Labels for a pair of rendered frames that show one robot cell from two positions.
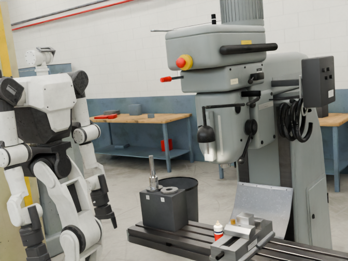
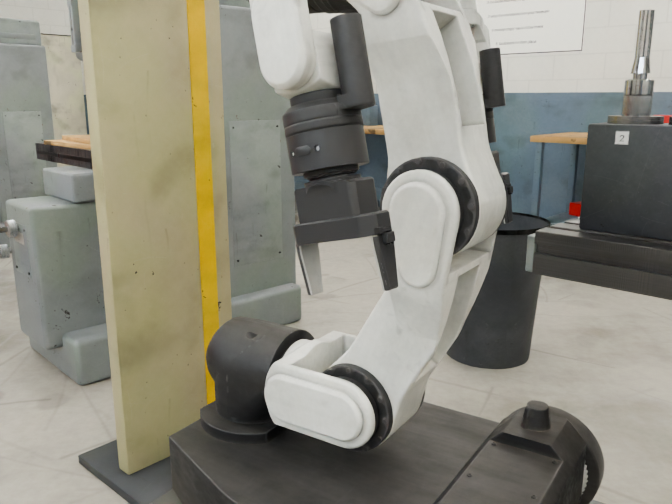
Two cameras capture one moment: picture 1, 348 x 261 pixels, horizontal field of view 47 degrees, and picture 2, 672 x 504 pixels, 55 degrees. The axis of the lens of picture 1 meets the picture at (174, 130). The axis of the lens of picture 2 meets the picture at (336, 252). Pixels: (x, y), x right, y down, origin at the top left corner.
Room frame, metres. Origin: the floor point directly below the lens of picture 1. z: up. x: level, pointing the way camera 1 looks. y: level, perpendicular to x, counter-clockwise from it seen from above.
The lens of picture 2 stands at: (0.88, 0.59, 1.16)
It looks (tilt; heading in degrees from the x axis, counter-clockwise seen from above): 14 degrees down; 4
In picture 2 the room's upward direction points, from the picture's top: straight up
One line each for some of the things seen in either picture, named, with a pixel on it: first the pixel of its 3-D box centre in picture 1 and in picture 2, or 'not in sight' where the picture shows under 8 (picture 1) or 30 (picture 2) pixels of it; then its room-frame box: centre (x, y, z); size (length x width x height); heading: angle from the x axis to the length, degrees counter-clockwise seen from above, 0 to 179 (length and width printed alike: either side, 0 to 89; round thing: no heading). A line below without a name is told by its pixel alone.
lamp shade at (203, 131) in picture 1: (205, 133); not in sight; (1.55, -0.12, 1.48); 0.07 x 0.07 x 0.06
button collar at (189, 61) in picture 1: (185, 62); not in sight; (1.57, -0.07, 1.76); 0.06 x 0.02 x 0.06; 51
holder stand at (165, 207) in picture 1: (163, 206); (659, 175); (2.02, 0.09, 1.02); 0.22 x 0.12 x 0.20; 52
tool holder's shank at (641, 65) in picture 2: (151, 165); (643, 45); (2.05, 0.13, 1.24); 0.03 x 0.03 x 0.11
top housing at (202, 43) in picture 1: (217, 47); not in sight; (1.76, -0.22, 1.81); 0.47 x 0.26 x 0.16; 141
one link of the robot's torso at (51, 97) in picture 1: (37, 104); not in sight; (1.88, 0.62, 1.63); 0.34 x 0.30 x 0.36; 150
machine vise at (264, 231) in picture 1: (243, 235); not in sight; (1.67, -0.26, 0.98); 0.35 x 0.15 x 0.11; 140
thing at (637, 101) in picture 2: (154, 182); (637, 100); (2.05, 0.13, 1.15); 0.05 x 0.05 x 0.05
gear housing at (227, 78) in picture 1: (223, 76); not in sight; (1.78, -0.24, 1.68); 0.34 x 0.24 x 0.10; 141
